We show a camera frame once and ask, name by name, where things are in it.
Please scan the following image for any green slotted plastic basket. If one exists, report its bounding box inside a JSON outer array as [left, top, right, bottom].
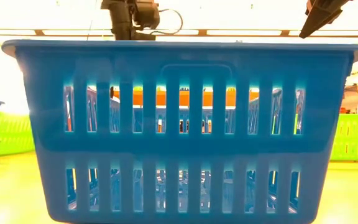
[[330, 113, 358, 162], [0, 111, 36, 159]]

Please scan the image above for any orange slotted plastic basket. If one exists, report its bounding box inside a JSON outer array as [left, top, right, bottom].
[[112, 90, 260, 107]]

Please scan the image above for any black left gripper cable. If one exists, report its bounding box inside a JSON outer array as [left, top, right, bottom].
[[149, 8, 184, 37]]

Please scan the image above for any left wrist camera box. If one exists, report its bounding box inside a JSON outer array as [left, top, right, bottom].
[[134, 0, 161, 32]]

